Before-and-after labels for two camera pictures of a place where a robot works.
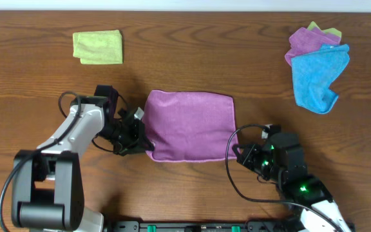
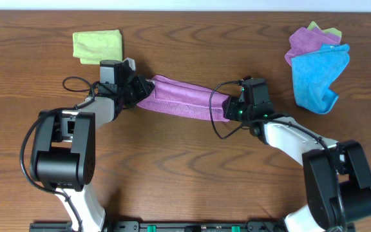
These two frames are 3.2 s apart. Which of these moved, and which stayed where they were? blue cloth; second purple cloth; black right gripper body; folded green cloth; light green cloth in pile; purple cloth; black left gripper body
Moved: black left gripper body; black right gripper body; purple cloth
Stayed: folded green cloth; second purple cloth; light green cloth in pile; blue cloth
